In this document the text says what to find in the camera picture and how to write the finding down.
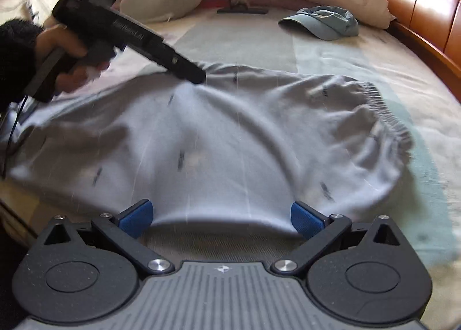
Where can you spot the black hair clip with flower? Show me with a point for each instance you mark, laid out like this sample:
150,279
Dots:
245,10

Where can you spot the blue cap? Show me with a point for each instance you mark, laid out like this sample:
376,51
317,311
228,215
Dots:
324,24

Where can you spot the grey pants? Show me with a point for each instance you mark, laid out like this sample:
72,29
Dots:
234,135

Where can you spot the person's left hand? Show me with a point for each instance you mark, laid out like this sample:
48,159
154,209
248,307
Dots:
54,40

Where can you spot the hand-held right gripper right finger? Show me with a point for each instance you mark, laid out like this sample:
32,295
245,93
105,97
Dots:
306,220

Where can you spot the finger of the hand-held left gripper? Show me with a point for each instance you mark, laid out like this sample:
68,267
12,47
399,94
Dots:
187,69

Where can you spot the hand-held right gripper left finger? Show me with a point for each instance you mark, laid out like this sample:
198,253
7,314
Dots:
137,218

